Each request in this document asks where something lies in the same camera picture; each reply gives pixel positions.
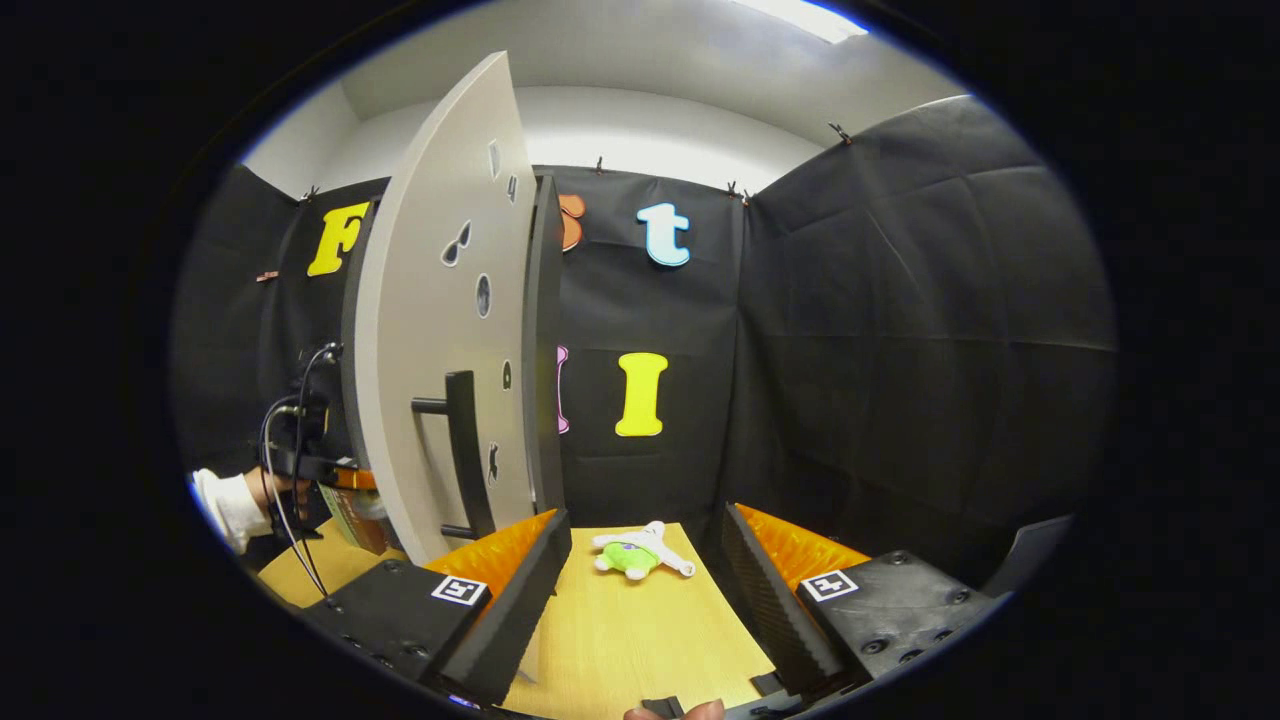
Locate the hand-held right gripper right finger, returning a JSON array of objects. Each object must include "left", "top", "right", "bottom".
[{"left": 720, "top": 503, "right": 1001, "bottom": 701}]

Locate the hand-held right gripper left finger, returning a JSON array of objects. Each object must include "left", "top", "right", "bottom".
[{"left": 300, "top": 508, "right": 574, "bottom": 707}]

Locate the black door handle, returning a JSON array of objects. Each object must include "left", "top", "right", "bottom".
[{"left": 411, "top": 370, "right": 497, "bottom": 542}]

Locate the beige cabinet door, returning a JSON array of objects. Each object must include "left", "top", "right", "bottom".
[{"left": 340, "top": 52, "right": 546, "bottom": 567}]

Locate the dark grey cabinet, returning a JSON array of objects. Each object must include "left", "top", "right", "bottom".
[{"left": 520, "top": 175, "right": 568, "bottom": 523}]

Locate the green book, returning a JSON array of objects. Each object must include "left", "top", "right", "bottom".
[{"left": 320, "top": 488, "right": 363, "bottom": 547}]

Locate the green and white plush toy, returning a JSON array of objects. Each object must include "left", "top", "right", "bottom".
[{"left": 592, "top": 520, "right": 698, "bottom": 582}]

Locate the black backdrop cloth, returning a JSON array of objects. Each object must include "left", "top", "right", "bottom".
[{"left": 170, "top": 95, "right": 1119, "bottom": 591}]

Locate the black cable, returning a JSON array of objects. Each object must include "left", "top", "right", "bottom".
[{"left": 260, "top": 345, "right": 339, "bottom": 607}]

